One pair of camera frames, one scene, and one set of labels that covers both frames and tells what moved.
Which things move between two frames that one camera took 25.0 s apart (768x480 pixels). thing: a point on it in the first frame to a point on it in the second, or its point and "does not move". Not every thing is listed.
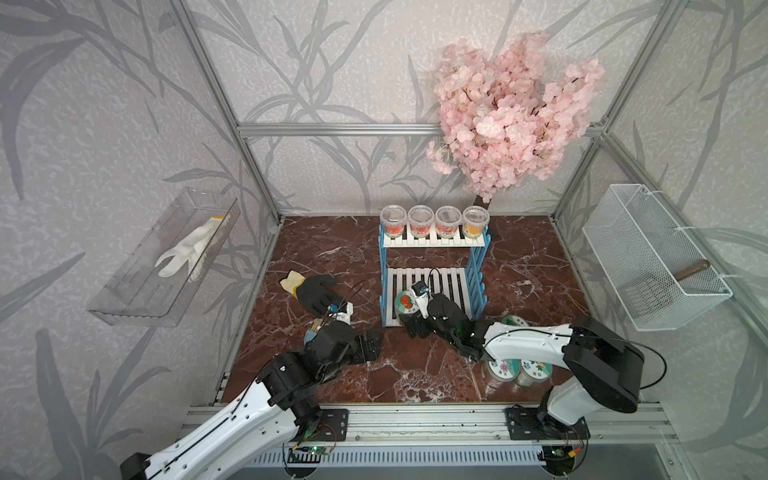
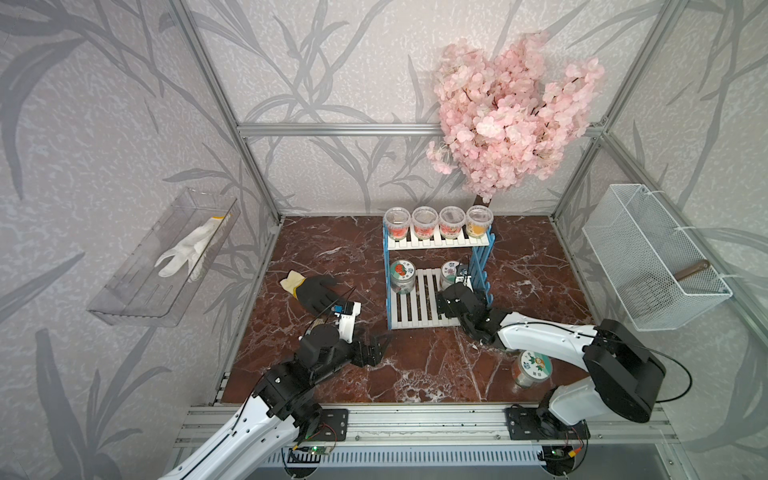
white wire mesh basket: [658, 277] does not move
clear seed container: [447, 221] does not move
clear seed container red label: [393, 218] does not move
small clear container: [475, 219] does not move
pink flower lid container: [502, 372] to [448, 273]
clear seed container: [420, 219] does not move
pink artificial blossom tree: [505, 121] does not move
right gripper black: [417, 321] to [439, 297]
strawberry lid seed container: [406, 302] to [402, 276]
